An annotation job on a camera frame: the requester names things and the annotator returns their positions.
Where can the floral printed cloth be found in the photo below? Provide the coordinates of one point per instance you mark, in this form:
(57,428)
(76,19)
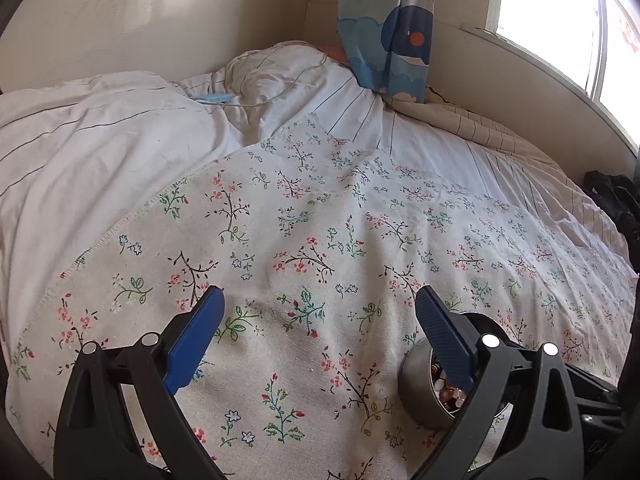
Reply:
(325,240)

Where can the window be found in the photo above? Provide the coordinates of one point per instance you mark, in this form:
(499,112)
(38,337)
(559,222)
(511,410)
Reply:
(565,20)

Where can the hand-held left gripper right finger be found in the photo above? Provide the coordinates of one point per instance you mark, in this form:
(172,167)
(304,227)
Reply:
(445,340)

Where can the blue cartoon printed curtain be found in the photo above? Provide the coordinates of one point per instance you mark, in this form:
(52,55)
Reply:
(385,25)

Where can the round metal tin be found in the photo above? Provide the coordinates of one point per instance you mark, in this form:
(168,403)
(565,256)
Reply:
(420,395)

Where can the black jacket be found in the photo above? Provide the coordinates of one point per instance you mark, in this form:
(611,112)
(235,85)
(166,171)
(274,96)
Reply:
(617,205)

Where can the white striped duvet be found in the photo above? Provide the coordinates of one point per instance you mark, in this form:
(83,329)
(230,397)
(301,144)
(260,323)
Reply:
(125,130)

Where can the beige striped blanket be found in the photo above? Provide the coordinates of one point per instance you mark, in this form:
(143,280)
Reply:
(480,125)

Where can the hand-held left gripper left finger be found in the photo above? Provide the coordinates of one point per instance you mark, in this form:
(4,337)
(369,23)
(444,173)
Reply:
(197,340)

